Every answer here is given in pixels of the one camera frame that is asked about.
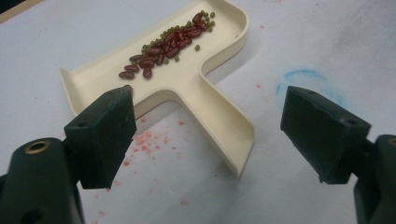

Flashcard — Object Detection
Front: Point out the cream plastic dustpan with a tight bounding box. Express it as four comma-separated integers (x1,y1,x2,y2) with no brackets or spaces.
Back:
59,0,256,179

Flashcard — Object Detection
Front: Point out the wooden table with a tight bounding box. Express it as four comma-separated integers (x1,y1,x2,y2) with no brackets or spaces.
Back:
0,0,45,25

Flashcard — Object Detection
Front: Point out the pile of red and green beans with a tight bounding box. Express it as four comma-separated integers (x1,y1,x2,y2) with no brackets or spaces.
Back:
118,9,217,80

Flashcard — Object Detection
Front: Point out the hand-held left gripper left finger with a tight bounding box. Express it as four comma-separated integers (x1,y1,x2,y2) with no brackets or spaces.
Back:
63,85,138,190

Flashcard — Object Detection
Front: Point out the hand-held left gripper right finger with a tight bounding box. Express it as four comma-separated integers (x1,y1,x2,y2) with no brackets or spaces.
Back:
279,85,373,186

